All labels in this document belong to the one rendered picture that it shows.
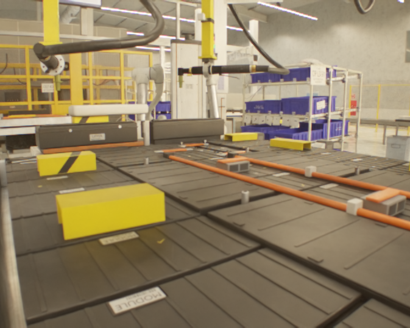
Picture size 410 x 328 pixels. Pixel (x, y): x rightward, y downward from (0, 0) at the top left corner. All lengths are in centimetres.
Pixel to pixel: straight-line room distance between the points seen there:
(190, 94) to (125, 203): 263
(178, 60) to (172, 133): 157
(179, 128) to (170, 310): 132
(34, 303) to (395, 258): 39
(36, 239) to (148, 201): 17
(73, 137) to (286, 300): 119
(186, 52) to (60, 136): 194
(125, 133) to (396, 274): 125
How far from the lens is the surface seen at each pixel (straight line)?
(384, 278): 37
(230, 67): 168
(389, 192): 61
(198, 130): 162
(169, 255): 39
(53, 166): 89
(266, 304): 31
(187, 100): 304
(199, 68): 174
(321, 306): 32
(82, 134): 139
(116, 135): 143
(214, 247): 41
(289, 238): 43
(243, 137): 155
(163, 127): 152
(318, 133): 407
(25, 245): 47
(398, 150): 726
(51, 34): 127
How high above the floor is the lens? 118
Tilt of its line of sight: 11 degrees down
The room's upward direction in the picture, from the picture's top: straight up
